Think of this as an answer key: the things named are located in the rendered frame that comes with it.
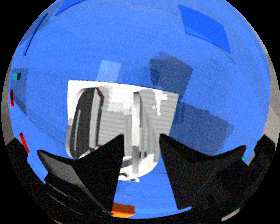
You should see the cyan flat bar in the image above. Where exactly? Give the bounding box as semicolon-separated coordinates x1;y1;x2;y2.
12;72;21;81

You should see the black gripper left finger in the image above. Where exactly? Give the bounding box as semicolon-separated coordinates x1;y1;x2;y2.
36;134;125;213

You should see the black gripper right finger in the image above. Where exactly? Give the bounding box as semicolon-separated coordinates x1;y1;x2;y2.
159;134;246;211

